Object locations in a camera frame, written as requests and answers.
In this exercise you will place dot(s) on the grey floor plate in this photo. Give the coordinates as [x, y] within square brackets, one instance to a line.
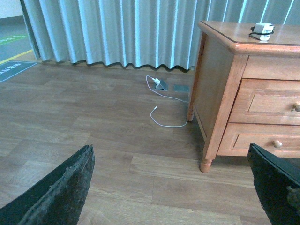
[180, 88]

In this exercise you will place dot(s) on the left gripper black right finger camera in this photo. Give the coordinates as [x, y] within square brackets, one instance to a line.
[277, 184]

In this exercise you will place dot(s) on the wooden drawer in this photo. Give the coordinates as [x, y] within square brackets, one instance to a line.
[280, 140]
[262, 101]

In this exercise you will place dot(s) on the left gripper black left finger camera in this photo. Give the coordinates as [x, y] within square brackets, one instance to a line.
[58, 198]

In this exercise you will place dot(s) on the grey floor socket box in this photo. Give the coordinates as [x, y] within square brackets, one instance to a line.
[160, 85]

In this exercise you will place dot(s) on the wooden nightstand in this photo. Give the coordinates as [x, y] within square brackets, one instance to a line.
[227, 54]

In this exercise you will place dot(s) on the white charger with black cable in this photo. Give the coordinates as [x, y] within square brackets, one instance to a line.
[262, 31]

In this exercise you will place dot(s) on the grey-green curtain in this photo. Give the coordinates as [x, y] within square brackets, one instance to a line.
[138, 32]

